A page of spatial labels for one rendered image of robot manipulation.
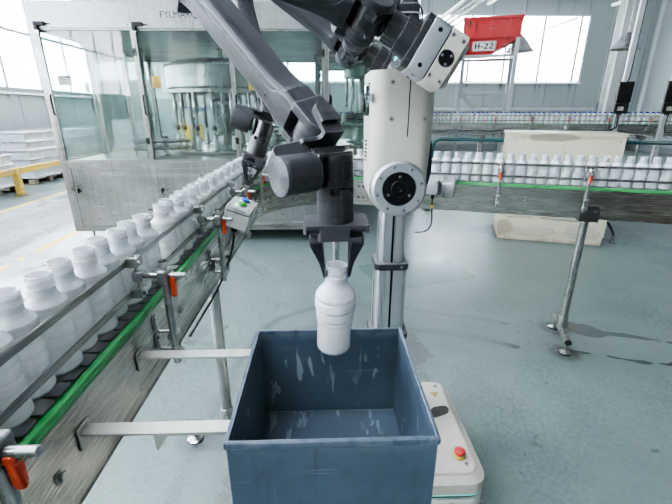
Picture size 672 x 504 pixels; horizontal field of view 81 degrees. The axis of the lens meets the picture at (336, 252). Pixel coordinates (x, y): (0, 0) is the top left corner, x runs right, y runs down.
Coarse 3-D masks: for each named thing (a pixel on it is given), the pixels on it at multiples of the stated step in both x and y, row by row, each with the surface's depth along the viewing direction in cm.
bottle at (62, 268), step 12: (48, 264) 63; (60, 264) 64; (72, 264) 66; (60, 276) 64; (72, 276) 66; (60, 288) 64; (72, 288) 65; (84, 288) 67; (84, 300) 67; (72, 312) 66; (84, 312) 67; (84, 324) 68; (96, 336) 71; (84, 348) 68
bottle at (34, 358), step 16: (0, 288) 55; (16, 288) 55; (0, 304) 52; (16, 304) 54; (0, 320) 53; (16, 320) 54; (32, 320) 55; (16, 336) 54; (32, 352) 55; (48, 352) 59; (32, 368) 56; (48, 384) 58
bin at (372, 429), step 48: (288, 336) 86; (384, 336) 86; (288, 384) 90; (336, 384) 90; (384, 384) 91; (96, 432) 61; (144, 432) 61; (192, 432) 61; (240, 432) 65; (288, 432) 86; (336, 432) 86; (384, 432) 86; (432, 432) 59; (240, 480) 59; (288, 480) 59; (336, 480) 59; (384, 480) 60; (432, 480) 60
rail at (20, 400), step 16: (176, 224) 106; (112, 272) 74; (96, 288) 69; (48, 320) 57; (32, 336) 54; (16, 352) 51; (48, 368) 57; (32, 384) 54; (16, 400) 51; (0, 416) 48
